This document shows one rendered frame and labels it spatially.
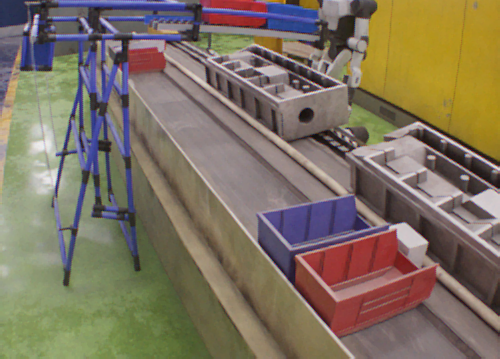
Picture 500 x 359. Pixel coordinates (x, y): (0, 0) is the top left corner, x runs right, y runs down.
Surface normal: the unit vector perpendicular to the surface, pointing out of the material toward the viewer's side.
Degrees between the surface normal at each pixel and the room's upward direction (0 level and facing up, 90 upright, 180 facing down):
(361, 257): 88
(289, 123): 90
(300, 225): 88
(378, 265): 88
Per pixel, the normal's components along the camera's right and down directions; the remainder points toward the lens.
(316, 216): 0.40, 0.39
